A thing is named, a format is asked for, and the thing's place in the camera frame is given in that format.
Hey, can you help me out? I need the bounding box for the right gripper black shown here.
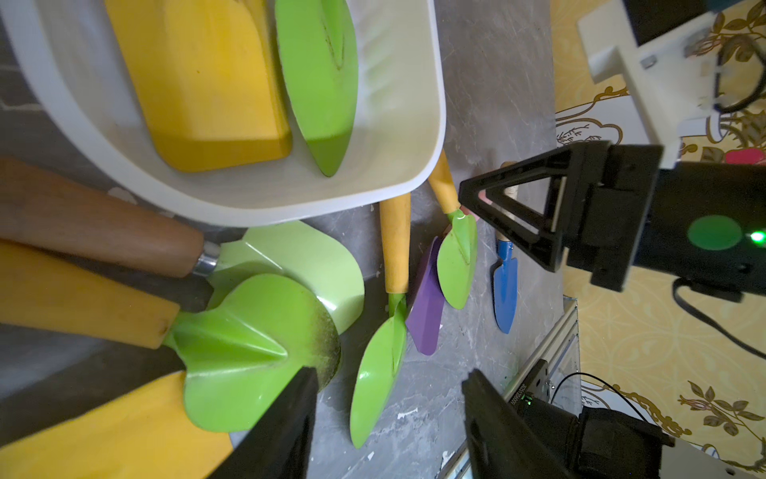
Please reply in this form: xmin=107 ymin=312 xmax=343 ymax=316
xmin=458 ymin=142 xmax=765 ymax=303

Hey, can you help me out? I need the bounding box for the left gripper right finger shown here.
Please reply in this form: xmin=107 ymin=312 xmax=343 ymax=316
xmin=462 ymin=369 xmax=573 ymax=479

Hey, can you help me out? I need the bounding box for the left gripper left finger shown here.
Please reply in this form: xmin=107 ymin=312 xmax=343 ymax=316
xmin=211 ymin=367 xmax=318 ymax=478

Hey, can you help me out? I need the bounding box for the blue small trowel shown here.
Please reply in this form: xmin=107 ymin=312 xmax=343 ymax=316
xmin=492 ymin=160 xmax=520 ymax=335

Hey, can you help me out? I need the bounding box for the purple shovel pink handle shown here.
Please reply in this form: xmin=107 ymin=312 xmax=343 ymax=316
xmin=406 ymin=237 xmax=445 ymax=355

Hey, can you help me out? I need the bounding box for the green trowel yellow handle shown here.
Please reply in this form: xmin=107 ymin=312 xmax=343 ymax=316
xmin=274 ymin=0 xmax=359 ymax=177

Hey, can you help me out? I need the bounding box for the yellow scoop shovel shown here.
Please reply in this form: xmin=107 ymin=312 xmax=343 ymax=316
xmin=1 ymin=371 xmax=235 ymax=478

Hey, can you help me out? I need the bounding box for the white storage box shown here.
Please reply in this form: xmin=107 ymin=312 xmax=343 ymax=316
xmin=1 ymin=1 xmax=446 ymax=227

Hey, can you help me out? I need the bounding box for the green pointed trowel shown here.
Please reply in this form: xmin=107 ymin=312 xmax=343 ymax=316
xmin=349 ymin=194 xmax=411 ymax=449

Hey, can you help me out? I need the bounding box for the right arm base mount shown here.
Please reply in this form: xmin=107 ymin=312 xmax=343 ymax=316
xmin=509 ymin=359 xmax=675 ymax=478

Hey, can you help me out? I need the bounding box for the green wide shovel yellow handle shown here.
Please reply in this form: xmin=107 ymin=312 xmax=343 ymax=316
xmin=1 ymin=241 xmax=341 ymax=432

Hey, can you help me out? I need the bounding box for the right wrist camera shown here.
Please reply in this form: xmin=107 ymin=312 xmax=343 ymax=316
xmin=576 ymin=1 xmax=765 ymax=170

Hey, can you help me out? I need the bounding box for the light green shovel wooden handle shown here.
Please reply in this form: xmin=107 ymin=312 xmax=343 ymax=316
xmin=1 ymin=158 xmax=365 ymax=333

